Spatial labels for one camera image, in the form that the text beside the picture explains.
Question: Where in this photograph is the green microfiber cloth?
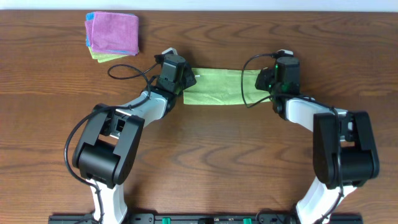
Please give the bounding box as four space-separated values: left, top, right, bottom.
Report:
183 68 269 105

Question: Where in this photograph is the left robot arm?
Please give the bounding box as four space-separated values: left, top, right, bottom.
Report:
64 62 196 223

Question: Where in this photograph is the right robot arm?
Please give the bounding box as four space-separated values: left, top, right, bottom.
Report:
255 65 380 223

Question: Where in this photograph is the pink folded cloth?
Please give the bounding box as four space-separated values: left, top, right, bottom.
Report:
84 11 140 57

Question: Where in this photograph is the green folded cloth in stack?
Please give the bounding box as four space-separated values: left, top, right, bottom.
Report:
88 47 127 63

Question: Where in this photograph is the blue folded cloth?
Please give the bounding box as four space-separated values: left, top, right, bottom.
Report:
85 12 137 55

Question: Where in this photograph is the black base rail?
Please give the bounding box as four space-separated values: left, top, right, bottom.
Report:
48 213 364 224

